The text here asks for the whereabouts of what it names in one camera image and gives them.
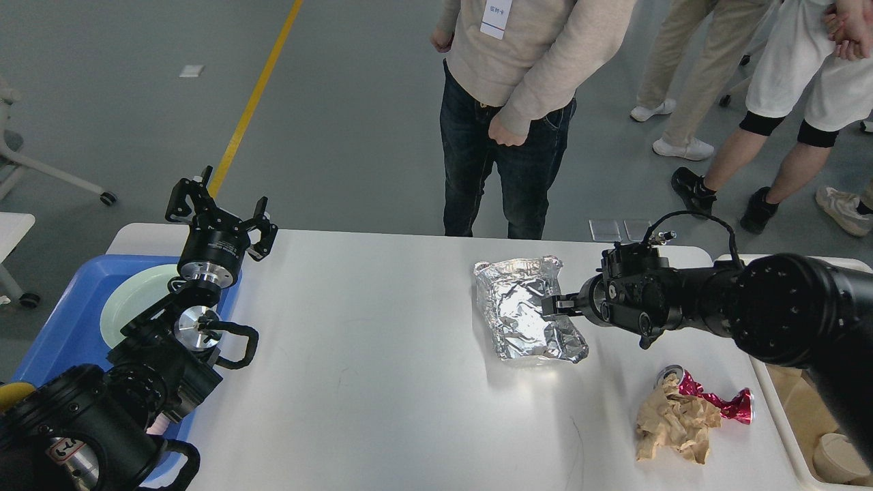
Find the clear floor plate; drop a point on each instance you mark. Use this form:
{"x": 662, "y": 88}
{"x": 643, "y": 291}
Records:
{"x": 636, "y": 230}
{"x": 606, "y": 231}

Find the blue mug yellow inside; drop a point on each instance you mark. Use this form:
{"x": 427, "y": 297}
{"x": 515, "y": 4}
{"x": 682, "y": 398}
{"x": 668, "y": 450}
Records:
{"x": 13, "y": 393}

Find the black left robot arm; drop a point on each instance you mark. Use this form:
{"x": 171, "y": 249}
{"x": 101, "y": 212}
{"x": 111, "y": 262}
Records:
{"x": 89, "y": 427}

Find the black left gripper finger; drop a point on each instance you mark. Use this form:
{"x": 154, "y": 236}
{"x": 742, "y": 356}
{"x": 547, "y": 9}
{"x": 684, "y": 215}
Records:
{"x": 191, "y": 204}
{"x": 260, "y": 221}

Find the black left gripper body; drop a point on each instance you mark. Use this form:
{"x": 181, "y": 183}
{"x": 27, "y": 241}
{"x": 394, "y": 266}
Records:
{"x": 213, "y": 255}

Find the white plastic bin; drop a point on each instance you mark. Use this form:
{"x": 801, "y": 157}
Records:
{"x": 791, "y": 436}

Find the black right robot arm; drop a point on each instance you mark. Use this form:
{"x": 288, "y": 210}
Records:
{"x": 648, "y": 297}

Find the aluminium foil bag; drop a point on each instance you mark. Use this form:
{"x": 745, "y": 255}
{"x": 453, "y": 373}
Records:
{"x": 509, "y": 296}

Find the small cream cup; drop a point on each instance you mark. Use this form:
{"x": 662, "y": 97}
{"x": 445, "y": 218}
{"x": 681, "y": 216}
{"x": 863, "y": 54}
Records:
{"x": 836, "y": 461}

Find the person in khaki trousers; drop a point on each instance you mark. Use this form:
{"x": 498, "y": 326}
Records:
{"x": 731, "y": 29}

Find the crushed red drink can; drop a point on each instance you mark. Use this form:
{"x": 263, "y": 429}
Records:
{"x": 741, "y": 408}

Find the brown paper bag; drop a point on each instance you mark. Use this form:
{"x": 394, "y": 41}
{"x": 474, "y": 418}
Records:
{"x": 806, "y": 412}

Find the person in beige sweater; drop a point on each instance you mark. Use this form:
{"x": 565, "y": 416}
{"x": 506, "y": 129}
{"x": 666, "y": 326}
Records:
{"x": 512, "y": 69}

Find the green plate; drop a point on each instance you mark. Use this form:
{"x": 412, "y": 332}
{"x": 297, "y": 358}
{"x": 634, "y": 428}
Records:
{"x": 144, "y": 289}

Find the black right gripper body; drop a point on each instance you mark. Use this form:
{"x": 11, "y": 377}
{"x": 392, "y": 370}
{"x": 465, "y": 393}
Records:
{"x": 591, "y": 298}

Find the clear floor plate left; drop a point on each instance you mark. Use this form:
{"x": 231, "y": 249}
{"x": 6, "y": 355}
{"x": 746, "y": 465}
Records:
{"x": 606, "y": 231}

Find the clear floor plate right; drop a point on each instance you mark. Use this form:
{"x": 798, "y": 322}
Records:
{"x": 636, "y": 230}

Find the person in black shorts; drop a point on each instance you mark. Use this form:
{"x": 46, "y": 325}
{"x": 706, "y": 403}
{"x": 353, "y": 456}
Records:
{"x": 825, "y": 45}

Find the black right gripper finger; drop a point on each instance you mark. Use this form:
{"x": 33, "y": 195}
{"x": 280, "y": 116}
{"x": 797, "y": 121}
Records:
{"x": 555, "y": 309}
{"x": 560, "y": 301}

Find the pink ribbed mug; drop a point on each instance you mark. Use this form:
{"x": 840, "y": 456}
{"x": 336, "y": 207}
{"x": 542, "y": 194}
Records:
{"x": 159, "y": 426}

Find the white chair base left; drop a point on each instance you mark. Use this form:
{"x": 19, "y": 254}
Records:
{"x": 11, "y": 143}

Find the brown paper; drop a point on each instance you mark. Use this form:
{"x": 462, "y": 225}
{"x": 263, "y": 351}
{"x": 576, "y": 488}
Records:
{"x": 670, "y": 419}

